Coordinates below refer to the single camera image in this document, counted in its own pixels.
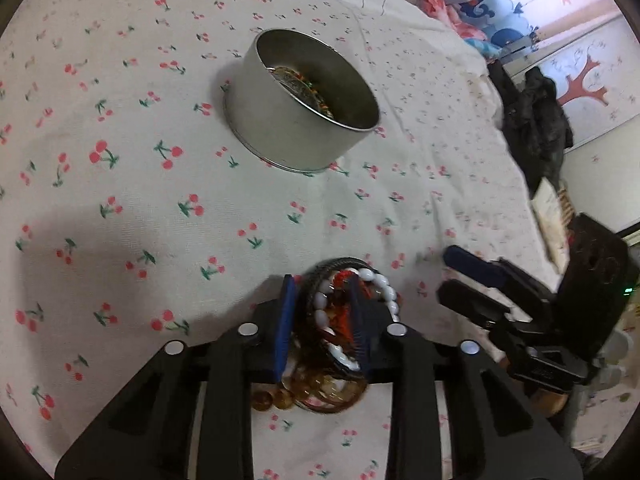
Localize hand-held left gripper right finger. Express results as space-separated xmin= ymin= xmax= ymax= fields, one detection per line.
xmin=347 ymin=275 xmax=586 ymax=480

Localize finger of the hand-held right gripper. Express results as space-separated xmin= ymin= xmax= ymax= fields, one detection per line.
xmin=436 ymin=279 xmax=531 ymax=333
xmin=442 ymin=245 xmax=558 ymax=306

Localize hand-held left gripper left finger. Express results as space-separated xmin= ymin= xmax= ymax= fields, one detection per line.
xmin=54 ymin=274 xmax=301 ymax=480

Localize white bead bracelet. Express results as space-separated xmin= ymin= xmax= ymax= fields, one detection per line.
xmin=313 ymin=268 xmax=402 ymax=374

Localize black bracelet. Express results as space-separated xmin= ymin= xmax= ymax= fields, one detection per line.
xmin=300 ymin=257 xmax=373 ymax=311

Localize amber bead bracelet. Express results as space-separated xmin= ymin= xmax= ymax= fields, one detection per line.
xmin=250 ymin=340 xmax=371 ymax=415

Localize round metal tin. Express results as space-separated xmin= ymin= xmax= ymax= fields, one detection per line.
xmin=222 ymin=28 xmax=382 ymax=175

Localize black clothes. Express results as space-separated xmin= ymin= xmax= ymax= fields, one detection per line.
xmin=487 ymin=60 xmax=575 ymax=196

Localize cherry print bed sheet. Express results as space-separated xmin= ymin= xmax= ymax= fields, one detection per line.
xmin=0 ymin=0 xmax=566 ymax=480

